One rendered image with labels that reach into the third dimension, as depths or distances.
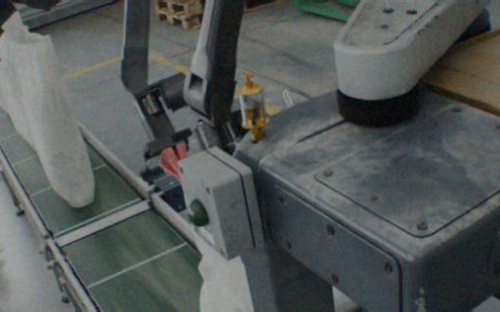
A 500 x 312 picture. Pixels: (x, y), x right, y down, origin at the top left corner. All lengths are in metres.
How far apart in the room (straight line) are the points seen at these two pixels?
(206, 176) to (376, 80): 0.19
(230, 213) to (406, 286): 0.21
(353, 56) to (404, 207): 0.18
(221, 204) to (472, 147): 0.24
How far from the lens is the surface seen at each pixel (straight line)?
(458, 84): 0.75
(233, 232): 0.64
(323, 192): 0.56
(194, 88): 1.08
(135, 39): 1.36
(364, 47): 0.65
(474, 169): 0.58
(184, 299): 2.02
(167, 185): 2.63
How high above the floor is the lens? 1.62
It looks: 27 degrees down
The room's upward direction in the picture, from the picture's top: 10 degrees counter-clockwise
